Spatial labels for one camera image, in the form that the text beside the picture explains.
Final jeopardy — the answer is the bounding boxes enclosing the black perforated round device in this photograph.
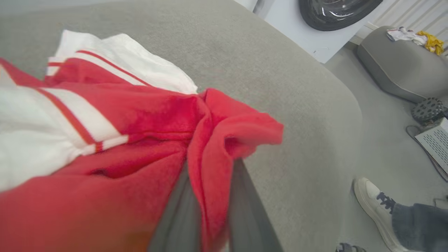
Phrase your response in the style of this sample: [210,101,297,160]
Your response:
[411,97,448,124]

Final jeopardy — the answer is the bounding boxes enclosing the white washing machine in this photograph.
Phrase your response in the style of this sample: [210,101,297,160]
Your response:
[233,0,385,64]

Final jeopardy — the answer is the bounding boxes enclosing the blue jeans leg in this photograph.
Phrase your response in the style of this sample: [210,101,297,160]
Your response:
[391,203,448,252]

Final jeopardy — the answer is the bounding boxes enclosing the white crumpled cloth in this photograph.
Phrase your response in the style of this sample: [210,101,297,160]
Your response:
[386,27,428,46]

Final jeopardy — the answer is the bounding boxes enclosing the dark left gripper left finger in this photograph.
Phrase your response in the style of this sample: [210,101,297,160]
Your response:
[147,157,202,252]

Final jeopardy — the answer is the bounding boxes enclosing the yellow crumpled cloth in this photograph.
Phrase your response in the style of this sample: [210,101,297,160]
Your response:
[416,31,445,56]

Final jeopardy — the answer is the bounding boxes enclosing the white sneaker dark laces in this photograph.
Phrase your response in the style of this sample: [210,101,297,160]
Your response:
[353,177,408,252]

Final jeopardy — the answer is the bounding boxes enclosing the dark round washer door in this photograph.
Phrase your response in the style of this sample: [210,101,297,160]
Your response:
[299,0,384,32]

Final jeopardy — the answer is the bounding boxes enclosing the grey shoe tip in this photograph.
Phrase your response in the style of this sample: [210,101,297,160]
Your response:
[335,243,367,252]

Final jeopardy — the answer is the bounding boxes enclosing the grey fabric sofa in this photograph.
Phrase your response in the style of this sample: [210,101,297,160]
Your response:
[0,0,363,252]

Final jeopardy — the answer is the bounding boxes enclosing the white vented box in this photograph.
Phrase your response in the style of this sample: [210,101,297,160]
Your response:
[415,117,448,175]

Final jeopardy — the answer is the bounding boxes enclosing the white ribbed panel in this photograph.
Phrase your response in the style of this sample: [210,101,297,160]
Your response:
[350,0,448,56]

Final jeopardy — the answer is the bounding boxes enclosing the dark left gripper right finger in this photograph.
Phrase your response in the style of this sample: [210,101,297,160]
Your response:
[229,158,284,252]

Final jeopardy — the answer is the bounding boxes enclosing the red and white jersey shirt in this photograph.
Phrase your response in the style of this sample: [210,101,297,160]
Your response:
[0,30,284,252]

